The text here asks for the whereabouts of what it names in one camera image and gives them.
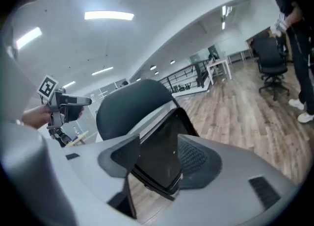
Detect black office chair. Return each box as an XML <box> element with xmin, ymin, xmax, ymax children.
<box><xmin>251</xmin><ymin>32</ymin><xmax>291</xmax><ymax>101</ymax></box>

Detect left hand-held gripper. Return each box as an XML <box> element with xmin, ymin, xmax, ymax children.
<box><xmin>37</xmin><ymin>74</ymin><xmax>93</xmax><ymax>132</ymax></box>

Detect small wooden table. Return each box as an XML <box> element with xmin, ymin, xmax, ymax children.
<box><xmin>64</xmin><ymin>130</ymin><xmax>89</xmax><ymax>148</ymax></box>

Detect white table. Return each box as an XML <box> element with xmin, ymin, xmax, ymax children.
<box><xmin>206</xmin><ymin>58</ymin><xmax>233</xmax><ymax>86</ymax></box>

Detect person's left hand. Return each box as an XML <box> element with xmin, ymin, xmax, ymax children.
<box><xmin>31</xmin><ymin>104</ymin><xmax>53</xmax><ymax>127</ymax></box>

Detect black metal railing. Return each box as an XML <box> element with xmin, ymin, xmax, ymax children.
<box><xmin>158</xmin><ymin>60</ymin><xmax>209</xmax><ymax>94</ymax></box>

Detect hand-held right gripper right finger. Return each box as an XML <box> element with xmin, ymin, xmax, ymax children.
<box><xmin>171</xmin><ymin>134</ymin><xmax>302</xmax><ymax>226</ymax></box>

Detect long white desk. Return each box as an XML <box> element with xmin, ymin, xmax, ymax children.
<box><xmin>227</xmin><ymin>48</ymin><xmax>256</xmax><ymax>64</ymax></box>

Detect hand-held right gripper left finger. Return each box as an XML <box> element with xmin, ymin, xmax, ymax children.
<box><xmin>45</xmin><ymin>134</ymin><xmax>140</xmax><ymax>226</ymax></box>

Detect person's grey shirt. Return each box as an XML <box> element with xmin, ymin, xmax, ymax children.
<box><xmin>0</xmin><ymin>32</ymin><xmax>37</xmax><ymax>126</ymax></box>

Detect person's left forearm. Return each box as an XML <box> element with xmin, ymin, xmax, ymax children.
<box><xmin>21</xmin><ymin>109</ymin><xmax>35</xmax><ymax>130</ymax></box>

